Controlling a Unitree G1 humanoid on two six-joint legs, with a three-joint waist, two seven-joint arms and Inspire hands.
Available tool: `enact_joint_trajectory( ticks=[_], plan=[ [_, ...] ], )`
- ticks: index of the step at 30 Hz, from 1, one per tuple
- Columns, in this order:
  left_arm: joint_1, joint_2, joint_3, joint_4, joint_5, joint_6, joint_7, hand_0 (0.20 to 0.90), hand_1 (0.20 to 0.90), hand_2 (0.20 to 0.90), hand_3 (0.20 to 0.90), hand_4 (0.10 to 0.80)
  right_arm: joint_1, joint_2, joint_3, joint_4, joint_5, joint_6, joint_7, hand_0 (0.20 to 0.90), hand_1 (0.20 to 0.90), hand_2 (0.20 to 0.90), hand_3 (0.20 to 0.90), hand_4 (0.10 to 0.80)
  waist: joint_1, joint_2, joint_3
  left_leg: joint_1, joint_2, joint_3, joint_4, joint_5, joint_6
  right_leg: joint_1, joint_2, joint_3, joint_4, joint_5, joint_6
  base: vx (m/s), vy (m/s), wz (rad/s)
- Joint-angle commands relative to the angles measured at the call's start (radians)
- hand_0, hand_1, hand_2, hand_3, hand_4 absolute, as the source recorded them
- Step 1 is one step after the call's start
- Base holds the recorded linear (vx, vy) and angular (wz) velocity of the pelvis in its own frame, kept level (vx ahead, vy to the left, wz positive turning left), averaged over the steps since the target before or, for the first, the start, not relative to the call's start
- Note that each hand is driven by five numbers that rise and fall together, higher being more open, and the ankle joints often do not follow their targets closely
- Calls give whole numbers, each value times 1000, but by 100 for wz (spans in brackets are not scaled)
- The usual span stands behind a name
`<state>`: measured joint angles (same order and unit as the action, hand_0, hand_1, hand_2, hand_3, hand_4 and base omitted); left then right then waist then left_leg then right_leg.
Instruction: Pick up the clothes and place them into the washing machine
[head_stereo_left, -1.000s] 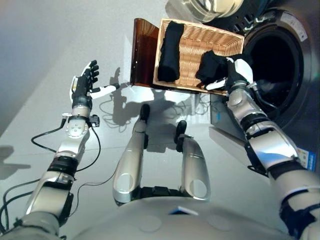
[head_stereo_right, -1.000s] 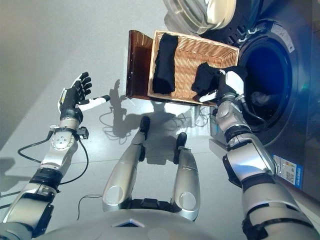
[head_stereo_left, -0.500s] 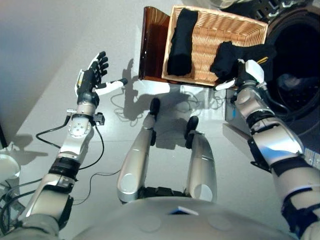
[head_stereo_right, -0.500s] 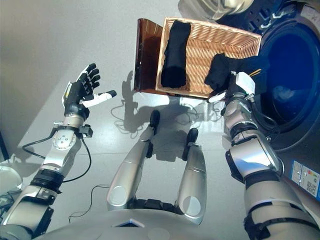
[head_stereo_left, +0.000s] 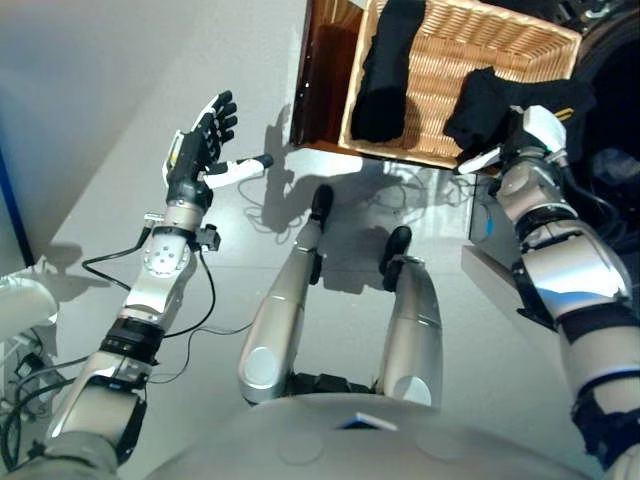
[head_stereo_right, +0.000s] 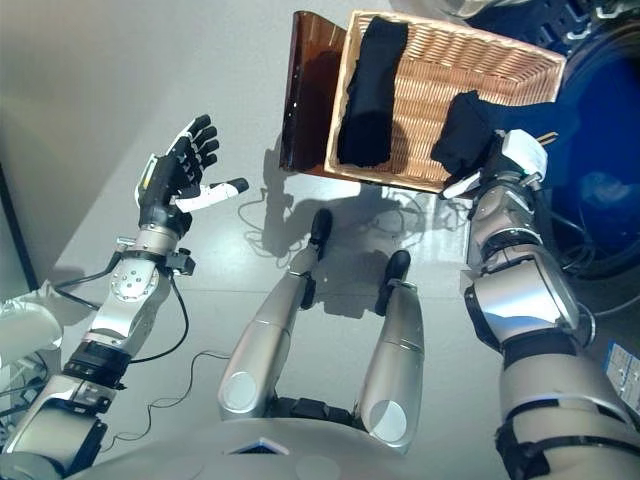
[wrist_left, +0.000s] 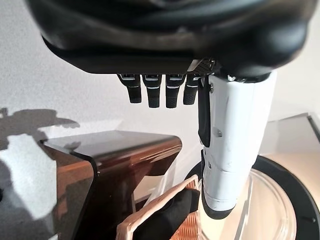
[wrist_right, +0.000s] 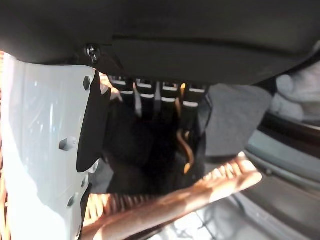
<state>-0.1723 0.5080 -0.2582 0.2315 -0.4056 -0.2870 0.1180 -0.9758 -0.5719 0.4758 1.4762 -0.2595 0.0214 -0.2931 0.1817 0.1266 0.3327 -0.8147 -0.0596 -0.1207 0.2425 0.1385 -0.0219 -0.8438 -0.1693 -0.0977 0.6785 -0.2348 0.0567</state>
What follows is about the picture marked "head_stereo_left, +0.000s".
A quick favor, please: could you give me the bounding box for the narrow black garment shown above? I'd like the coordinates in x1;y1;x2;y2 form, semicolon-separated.
349;0;428;143

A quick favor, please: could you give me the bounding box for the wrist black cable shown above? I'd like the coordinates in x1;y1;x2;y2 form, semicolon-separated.
82;229;218;342
558;158;632;242

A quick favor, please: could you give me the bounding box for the grey panel with black edge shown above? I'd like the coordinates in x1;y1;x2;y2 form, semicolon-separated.
0;147;37;270

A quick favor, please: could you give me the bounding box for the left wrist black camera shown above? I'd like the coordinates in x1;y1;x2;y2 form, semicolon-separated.
197;225;223;253

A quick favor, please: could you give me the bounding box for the silver washing machine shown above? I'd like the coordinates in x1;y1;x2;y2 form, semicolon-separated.
459;0;640;322

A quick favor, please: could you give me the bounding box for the dark brown wooden stool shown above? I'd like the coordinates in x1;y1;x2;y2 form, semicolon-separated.
291;0;467;172

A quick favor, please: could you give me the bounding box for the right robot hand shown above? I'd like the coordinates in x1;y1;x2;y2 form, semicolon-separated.
457;104;569;176

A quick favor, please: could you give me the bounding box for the grey robot torso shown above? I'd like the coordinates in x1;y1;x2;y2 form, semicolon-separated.
144;369;604;480

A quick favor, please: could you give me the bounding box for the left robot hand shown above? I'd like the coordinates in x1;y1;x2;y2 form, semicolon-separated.
162;90;275;206

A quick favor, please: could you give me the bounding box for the wicker laundry basket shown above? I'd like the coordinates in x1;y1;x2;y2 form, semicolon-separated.
337;0;584;170

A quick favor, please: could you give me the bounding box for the white cylinder device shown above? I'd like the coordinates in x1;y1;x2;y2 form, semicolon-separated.
0;277;61;347

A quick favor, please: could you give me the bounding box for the black power adapter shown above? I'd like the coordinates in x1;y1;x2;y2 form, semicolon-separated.
14;353;44;382

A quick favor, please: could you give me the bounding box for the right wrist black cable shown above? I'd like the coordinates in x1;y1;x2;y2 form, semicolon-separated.
558;158;632;242

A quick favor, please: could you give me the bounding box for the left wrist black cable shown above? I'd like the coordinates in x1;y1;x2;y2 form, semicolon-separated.
82;229;218;342

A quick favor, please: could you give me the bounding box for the black garment with yellow stripe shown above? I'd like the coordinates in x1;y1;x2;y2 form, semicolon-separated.
443;68;599;162

